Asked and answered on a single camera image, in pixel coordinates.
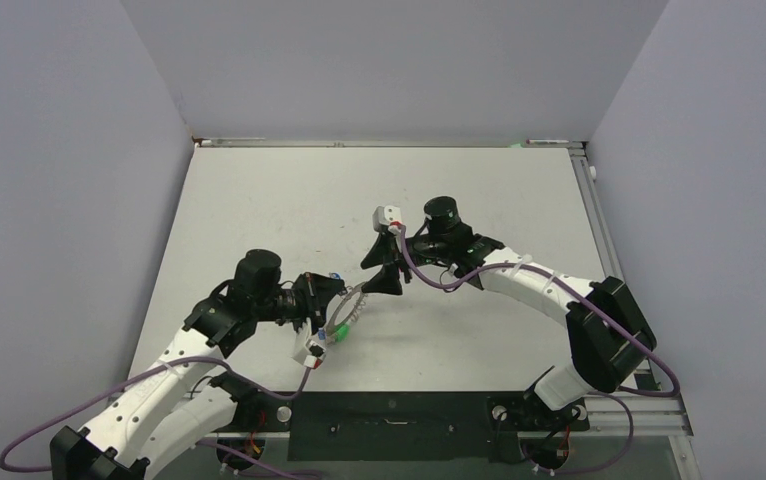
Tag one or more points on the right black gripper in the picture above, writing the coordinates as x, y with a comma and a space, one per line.
384, 252

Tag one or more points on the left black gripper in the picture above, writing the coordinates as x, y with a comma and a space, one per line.
316, 291

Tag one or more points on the green key tag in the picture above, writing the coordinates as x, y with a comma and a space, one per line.
340, 334

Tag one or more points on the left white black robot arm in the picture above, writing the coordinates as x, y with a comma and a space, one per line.
190, 390

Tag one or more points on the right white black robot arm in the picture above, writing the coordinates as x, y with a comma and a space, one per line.
608, 334

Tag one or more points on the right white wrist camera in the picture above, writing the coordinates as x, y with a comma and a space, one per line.
386, 217

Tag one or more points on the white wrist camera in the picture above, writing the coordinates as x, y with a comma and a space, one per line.
386, 217
310, 347

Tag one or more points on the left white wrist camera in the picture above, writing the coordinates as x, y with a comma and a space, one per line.
310, 347

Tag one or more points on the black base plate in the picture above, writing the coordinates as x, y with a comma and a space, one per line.
406, 426

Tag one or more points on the aluminium frame rail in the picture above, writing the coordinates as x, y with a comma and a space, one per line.
621, 414

